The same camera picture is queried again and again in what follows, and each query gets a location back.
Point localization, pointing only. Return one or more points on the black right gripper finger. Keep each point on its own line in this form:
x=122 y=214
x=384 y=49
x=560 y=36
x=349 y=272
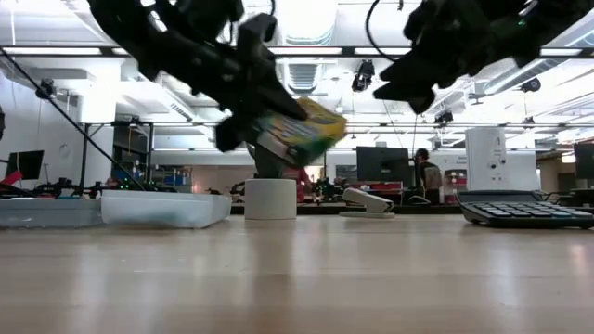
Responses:
x=401 y=86
x=424 y=102

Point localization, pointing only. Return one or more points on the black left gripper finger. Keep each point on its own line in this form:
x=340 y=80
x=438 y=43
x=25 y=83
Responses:
x=285 y=104
x=234 y=134

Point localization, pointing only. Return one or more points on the yellow green crayon box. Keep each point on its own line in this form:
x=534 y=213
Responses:
x=301 y=134

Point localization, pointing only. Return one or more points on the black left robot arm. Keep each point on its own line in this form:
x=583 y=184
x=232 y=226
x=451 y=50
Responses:
x=139 y=28

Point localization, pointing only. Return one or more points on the person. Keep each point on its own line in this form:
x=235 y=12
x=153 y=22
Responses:
x=429 y=176
x=302 y=181

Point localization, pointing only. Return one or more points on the large black computer monitor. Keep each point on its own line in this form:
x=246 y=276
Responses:
x=383 y=164

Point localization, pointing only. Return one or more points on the white pillar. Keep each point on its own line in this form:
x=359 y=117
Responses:
x=485 y=158

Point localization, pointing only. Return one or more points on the red storage bins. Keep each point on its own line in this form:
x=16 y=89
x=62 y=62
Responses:
x=455 y=185

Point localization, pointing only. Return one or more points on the clear plastic pencil case tray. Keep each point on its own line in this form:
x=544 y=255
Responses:
x=162 y=211

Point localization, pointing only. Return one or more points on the grey stapler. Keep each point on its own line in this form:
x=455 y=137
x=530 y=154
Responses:
x=369 y=201

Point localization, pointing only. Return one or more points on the black calculator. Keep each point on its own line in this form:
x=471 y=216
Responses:
x=524 y=211

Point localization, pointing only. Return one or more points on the thin black diagonal brace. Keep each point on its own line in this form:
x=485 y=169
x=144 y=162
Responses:
x=69 y=120

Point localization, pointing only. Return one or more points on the grey dotted pencil case lid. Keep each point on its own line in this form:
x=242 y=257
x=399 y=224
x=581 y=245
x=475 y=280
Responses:
x=46 y=212

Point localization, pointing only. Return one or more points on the small black monitor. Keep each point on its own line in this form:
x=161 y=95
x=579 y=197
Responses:
x=25 y=164

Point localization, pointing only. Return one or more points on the silver ventilation duct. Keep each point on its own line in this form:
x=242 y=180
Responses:
x=302 y=76

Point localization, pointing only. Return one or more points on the black ceiling camera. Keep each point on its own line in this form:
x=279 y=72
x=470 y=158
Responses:
x=530 y=85
x=363 y=76
x=45 y=88

